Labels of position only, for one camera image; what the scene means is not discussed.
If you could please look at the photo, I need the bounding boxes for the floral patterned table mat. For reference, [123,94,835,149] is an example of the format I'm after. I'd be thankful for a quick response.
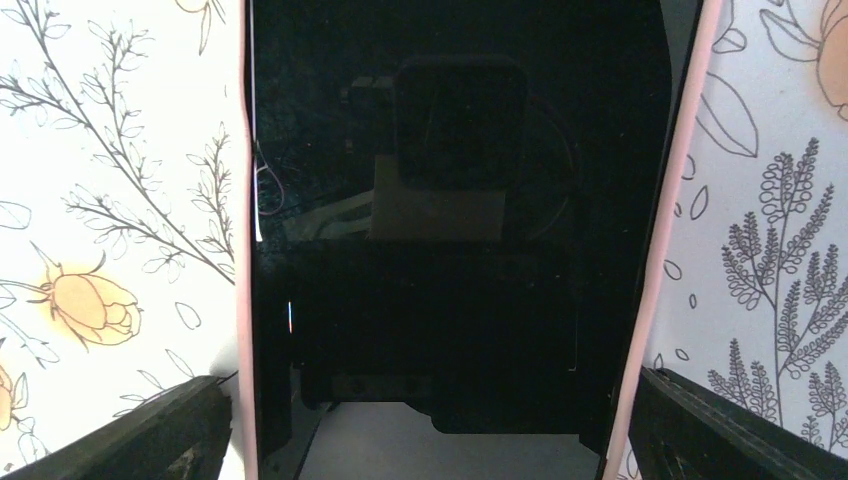
[1,1,847,479]

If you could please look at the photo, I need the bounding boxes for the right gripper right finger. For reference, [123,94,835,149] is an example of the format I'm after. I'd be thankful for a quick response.
[629,367,847,480]

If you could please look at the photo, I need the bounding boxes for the black phone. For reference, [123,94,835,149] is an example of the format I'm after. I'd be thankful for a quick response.
[245,1,722,479]

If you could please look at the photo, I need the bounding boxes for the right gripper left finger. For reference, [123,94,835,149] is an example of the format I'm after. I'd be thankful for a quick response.
[6,376,232,480]

